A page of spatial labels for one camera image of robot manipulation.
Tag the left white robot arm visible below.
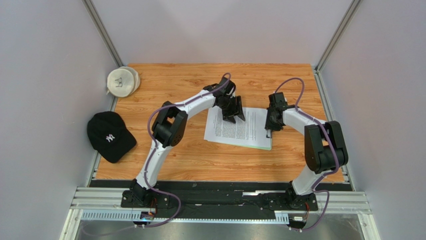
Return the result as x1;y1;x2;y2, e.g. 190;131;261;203
129;72;245;202

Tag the cream round zip pouch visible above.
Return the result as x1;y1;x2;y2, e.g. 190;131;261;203
106;66;141;98

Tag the text-filled paper sheet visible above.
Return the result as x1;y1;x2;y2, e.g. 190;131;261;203
204;106;267;147

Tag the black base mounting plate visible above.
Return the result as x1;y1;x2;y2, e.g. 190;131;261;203
120;180;319;220

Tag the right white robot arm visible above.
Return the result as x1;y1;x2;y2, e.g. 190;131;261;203
265;92;349;196

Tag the green clipboard folder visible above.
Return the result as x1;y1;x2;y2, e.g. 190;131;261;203
246;129;272;151

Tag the black NY baseball cap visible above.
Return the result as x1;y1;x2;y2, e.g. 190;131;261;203
86;111;137;164

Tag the aluminium corner post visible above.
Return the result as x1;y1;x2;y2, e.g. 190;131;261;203
314;0;363;72
82;0;125;67

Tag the aluminium front rail frame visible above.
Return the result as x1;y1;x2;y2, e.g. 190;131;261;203
60;180;380;240

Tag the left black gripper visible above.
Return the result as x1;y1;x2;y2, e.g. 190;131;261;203
217;96;246;125

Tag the right aluminium corner post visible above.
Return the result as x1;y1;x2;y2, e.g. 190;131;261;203
314;0;363;72

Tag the left aluminium corner post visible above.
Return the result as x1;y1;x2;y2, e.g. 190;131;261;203
82;0;125;67

